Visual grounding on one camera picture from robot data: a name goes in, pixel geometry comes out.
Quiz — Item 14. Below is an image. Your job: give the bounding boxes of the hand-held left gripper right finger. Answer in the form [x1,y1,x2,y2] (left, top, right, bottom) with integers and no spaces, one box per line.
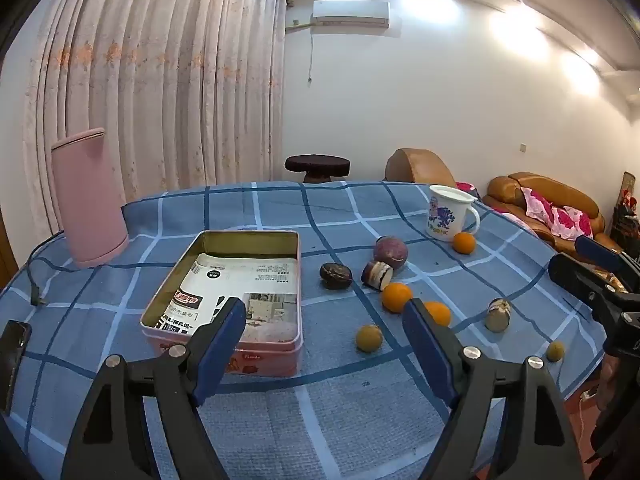
[401,297,586,480]

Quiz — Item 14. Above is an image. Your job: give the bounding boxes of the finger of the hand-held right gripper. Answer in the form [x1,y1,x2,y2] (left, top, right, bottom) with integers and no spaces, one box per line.
[574,235,640,291]
[547,252,640,326]

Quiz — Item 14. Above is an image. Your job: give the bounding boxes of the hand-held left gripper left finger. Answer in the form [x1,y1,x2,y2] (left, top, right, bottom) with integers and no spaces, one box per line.
[61,297,248,480]

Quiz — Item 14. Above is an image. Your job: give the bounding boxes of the pink metal tin box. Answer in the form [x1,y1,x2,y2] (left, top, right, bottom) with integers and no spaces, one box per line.
[140,230,303,378]

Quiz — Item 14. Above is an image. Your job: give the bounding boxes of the tan cut fruit piece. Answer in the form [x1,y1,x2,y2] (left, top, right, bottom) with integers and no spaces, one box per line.
[485,298,512,333]

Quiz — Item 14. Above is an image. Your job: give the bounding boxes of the pink floral blanket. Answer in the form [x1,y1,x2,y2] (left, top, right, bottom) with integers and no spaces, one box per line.
[482,186,597,242]

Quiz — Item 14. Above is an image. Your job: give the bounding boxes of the dark red decoration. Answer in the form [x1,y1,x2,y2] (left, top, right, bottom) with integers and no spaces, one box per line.
[612,171,640,256]

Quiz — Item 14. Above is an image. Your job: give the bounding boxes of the pale yellow orange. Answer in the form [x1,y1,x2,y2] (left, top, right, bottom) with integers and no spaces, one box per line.
[355,324,384,353]

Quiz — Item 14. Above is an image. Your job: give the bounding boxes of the printed paper sheets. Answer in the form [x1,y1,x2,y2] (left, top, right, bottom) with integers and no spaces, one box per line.
[157,254,299,343]

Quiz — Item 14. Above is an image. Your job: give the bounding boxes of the purple cut fruit piece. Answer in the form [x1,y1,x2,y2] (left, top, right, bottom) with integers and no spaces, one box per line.
[361,259,396,292]

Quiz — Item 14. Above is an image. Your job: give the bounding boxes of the round purple passion fruit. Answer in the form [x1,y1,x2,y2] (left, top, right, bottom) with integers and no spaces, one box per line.
[374,236,409,272]

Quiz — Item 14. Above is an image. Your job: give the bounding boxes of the brown leather sofa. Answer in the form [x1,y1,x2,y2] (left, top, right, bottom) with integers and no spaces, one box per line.
[487,172,626,261]

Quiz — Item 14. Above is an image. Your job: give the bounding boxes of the blue checked tablecloth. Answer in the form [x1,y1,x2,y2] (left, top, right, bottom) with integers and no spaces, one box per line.
[0,180,608,480]

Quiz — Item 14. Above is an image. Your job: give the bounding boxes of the dark brown passion fruit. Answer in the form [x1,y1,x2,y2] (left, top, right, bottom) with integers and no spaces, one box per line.
[320,262,354,290]

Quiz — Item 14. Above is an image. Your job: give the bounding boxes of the white printed mug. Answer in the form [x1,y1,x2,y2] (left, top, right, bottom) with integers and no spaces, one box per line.
[426,185,481,242]

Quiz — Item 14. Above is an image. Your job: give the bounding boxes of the pink patterned cloth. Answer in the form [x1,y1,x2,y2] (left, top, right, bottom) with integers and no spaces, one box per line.
[455,181,485,205]

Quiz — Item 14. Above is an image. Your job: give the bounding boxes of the brown leather armchair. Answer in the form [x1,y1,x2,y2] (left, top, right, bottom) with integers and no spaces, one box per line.
[384,148,458,191]

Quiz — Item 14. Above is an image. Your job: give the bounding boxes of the pink electric kettle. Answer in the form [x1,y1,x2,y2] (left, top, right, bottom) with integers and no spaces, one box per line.
[50,127,130,269]

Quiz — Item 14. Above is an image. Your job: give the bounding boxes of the dark round stool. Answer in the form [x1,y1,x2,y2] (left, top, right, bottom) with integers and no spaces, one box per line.
[285,154,351,184]

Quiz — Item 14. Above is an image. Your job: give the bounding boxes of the black phone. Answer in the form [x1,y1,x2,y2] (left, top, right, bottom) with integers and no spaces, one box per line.
[0,320,33,416]

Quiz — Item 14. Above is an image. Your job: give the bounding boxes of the pink embroidered curtain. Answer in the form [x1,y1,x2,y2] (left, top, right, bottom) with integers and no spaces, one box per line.
[22,0,296,243]

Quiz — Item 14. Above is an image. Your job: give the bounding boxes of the white air conditioner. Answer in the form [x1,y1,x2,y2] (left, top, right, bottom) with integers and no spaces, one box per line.
[311,0,391,28]

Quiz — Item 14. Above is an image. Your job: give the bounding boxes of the white cable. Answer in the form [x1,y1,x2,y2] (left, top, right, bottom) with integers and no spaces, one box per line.
[579,387,601,441]

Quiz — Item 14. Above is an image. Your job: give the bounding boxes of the black kettle power cable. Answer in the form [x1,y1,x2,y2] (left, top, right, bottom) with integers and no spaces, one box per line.
[25,230,68,308]

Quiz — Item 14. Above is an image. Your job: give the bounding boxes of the air conditioner power cord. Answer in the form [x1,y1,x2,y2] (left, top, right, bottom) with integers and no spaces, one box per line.
[306,22,316,85]

